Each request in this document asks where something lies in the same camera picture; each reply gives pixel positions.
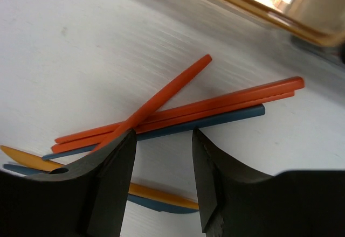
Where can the red-orange knife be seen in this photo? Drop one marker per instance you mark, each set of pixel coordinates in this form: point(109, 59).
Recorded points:
point(157, 101)

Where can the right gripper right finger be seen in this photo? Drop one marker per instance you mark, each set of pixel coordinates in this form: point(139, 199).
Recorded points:
point(237, 200)

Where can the yellow-orange knife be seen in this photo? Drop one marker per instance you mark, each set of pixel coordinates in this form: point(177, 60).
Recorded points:
point(144, 196)

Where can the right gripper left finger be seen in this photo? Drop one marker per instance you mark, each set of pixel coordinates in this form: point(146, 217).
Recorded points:
point(83, 198)

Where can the amber plastic container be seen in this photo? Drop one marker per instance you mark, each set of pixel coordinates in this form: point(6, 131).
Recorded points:
point(320, 22)

